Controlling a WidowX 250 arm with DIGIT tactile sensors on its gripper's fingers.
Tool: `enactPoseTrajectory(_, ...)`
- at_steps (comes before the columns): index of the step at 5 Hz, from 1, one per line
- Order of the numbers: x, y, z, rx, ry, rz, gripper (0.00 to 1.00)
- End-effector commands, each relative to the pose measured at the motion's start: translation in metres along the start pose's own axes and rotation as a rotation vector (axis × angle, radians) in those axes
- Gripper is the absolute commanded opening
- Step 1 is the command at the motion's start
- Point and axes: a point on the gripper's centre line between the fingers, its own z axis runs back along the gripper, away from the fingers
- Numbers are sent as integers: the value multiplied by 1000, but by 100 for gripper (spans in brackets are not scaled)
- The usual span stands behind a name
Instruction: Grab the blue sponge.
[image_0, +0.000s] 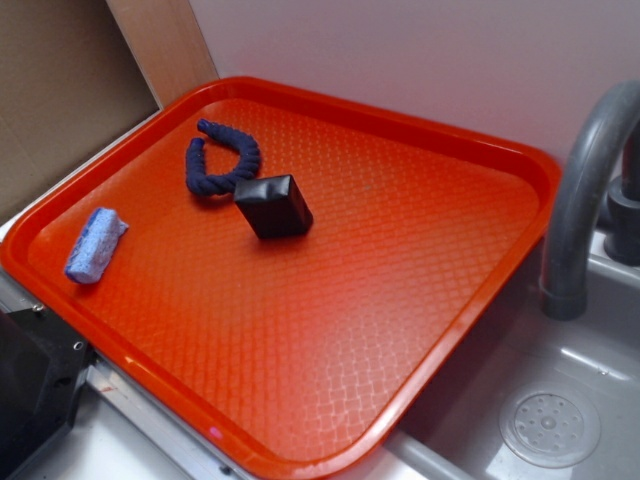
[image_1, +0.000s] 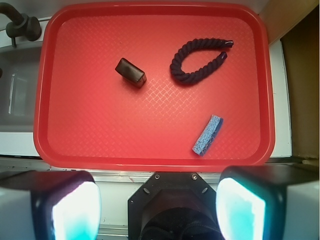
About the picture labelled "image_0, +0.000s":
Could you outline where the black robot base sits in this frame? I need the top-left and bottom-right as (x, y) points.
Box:
(1, 307), (93, 479)

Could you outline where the blue sponge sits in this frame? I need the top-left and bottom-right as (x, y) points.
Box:
(64, 207), (129, 285)

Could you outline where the black rectangular block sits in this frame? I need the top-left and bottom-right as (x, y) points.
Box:
(234, 174), (314, 240)

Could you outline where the red plastic tray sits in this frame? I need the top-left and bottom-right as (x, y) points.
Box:
(1, 77), (560, 479)

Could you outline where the grey sink faucet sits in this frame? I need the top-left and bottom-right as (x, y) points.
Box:
(539, 80), (639, 320)

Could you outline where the light wooden board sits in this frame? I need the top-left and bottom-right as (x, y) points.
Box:
(107, 0), (219, 108)

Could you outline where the grey plastic sink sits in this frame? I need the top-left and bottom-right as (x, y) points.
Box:
(386, 233), (639, 479)

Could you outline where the brown cardboard panel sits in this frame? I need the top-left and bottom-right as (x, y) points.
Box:
(1, 1), (157, 221)

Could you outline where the dark blue rope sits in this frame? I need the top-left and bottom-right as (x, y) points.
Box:
(185, 118), (261, 200)

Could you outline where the grey faucet handle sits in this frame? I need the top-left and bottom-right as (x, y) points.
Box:
(604, 114), (639, 266)

